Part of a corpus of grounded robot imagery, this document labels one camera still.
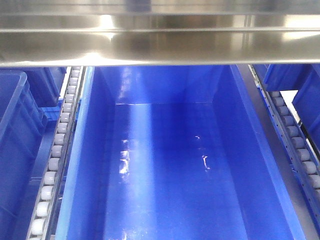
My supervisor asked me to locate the steel shelf beam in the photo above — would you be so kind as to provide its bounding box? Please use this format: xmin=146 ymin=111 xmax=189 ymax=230
xmin=0 ymin=0 xmax=320 ymax=67

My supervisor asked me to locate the large open blue bin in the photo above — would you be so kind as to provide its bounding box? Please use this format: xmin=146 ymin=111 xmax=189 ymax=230
xmin=55 ymin=65 xmax=305 ymax=240

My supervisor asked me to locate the blue bin at left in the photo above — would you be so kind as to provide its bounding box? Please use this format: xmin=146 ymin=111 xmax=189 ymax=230
xmin=0 ymin=70 xmax=47 ymax=240

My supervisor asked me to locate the right white roller track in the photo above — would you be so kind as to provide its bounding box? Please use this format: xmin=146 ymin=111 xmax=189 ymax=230
xmin=248 ymin=64 xmax=320 ymax=226

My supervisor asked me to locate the white roller track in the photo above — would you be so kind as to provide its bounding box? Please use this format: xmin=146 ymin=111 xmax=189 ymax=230
xmin=248 ymin=64 xmax=320 ymax=226
xmin=26 ymin=66 xmax=86 ymax=240

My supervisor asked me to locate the blue bin at right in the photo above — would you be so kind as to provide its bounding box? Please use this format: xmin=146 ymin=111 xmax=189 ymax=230
xmin=263 ymin=63 xmax=320 ymax=148

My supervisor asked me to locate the left white roller track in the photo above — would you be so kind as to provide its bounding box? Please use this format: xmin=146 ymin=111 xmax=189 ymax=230
xmin=26 ymin=66 xmax=86 ymax=240

